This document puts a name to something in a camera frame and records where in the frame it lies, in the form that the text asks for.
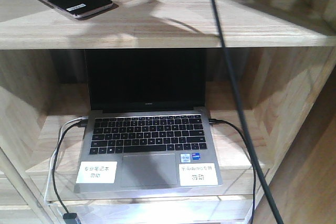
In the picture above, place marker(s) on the wooden desk shelf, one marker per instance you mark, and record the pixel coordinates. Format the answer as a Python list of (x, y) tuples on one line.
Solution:
[(291, 62)]

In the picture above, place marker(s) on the silver laptop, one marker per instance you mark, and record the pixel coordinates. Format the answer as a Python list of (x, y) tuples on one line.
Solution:
[(148, 127)]

